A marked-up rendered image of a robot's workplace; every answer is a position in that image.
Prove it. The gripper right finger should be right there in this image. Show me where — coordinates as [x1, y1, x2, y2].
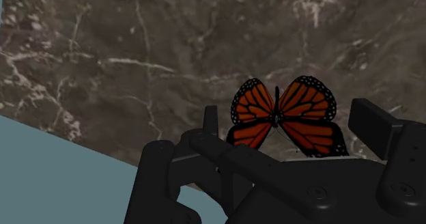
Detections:
[347, 98, 426, 217]

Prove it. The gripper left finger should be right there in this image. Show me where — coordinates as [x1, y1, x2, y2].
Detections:
[124, 105, 337, 224]

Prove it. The orange black butterfly figure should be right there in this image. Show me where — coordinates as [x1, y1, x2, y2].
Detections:
[226, 75, 350, 158]

